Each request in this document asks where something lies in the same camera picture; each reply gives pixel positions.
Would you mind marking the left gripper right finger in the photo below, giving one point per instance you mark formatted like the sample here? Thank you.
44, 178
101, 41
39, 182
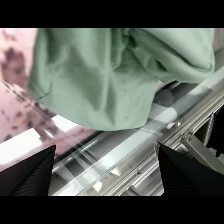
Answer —
186, 176

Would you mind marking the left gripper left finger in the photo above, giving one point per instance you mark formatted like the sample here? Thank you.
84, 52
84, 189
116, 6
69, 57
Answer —
30, 176

